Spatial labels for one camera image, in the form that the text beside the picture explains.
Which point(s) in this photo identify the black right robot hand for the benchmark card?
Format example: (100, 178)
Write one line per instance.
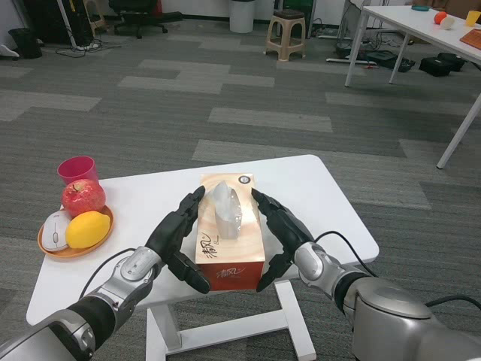
(289, 231)

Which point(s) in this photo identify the large white desk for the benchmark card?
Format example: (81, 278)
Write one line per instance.
(406, 20)

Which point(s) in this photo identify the black bag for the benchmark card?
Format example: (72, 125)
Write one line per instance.
(381, 59)

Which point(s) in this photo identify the red and beige tissue box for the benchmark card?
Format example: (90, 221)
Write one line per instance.
(233, 276)

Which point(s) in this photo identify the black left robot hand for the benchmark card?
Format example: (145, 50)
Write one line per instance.
(171, 233)

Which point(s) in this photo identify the pink plastic cup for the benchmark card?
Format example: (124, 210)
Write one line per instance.
(77, 169)

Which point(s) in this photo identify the flat black case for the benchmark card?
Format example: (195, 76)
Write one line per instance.
(457, 61)
(434, 67)

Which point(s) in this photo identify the white standing desk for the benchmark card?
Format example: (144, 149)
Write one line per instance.
(338, 59)

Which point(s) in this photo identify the beige plastic stool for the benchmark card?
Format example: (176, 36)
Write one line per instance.
(287, 20)

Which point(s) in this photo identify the orange plate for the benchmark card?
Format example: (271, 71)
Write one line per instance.
(71, 253)

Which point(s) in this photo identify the black office chair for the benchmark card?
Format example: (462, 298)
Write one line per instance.
(139, 20)

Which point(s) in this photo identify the white plant pot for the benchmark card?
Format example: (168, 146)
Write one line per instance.
(241, 17)

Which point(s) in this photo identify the red apple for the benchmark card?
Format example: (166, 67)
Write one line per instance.
(82, 199)

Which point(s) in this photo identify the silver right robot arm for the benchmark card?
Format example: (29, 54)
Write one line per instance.
(394, 323)

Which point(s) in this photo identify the white table base frame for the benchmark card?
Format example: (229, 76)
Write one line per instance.
(297, 323)

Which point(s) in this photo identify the small yellowish stool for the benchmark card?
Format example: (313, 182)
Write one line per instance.
(94, 17)

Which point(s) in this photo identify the white desk leg frame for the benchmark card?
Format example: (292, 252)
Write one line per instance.
(67, 24)

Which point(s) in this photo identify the yellow lemon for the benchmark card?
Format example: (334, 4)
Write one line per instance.
(88, 229)

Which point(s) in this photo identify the white computer mouse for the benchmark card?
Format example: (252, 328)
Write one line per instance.
(54, 231)

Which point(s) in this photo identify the teal plate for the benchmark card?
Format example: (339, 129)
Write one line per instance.
(419, 7)

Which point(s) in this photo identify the small black pouch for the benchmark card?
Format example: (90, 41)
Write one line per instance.
(406, 65)

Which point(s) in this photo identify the orange board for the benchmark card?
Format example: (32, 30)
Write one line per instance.
(473, 37)

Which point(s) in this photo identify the black and green cabinet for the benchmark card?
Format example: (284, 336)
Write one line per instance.
(297, 9)

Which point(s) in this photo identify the black trash bin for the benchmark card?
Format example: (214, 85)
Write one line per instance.
(24, 43)

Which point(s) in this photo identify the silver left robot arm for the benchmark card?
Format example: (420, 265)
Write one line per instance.
(127, 270)

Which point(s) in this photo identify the white power strip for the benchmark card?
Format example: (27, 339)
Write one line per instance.
(87, 46)

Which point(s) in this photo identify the white cup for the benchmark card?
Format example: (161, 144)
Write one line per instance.
(448, 23)

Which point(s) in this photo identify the white base foot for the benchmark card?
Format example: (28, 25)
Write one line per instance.
(9, 52)

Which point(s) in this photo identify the orange ball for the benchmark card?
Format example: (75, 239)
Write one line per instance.
(439, 17)

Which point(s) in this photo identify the yellow cup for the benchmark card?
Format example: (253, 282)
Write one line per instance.
(473, 19)

